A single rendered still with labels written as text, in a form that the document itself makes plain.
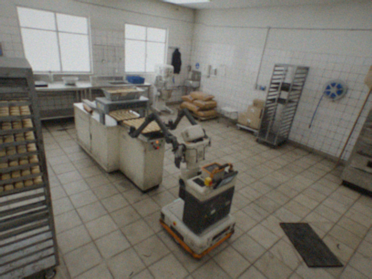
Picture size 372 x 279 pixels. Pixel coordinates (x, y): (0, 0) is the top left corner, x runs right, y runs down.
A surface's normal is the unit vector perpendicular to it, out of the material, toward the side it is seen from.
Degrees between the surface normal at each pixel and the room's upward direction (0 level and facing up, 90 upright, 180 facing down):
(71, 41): 90
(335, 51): 90
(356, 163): 91
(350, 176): 90
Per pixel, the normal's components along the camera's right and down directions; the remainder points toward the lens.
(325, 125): -0.76, 0.18
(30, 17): 0.64, 0.36
